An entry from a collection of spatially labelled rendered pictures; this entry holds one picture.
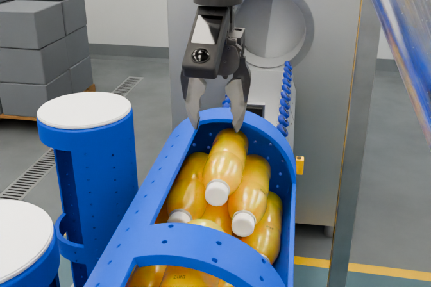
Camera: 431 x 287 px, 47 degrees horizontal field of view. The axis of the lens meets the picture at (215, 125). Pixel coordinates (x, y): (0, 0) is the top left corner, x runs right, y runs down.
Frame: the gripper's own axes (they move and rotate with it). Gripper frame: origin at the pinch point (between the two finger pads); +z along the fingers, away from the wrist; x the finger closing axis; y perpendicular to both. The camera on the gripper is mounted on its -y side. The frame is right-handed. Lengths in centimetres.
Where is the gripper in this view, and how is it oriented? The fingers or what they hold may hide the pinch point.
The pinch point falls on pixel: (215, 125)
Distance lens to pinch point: 77.9
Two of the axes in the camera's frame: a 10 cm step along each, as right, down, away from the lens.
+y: 1.6, -4.2, 8.9
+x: -9.9, -0.7, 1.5
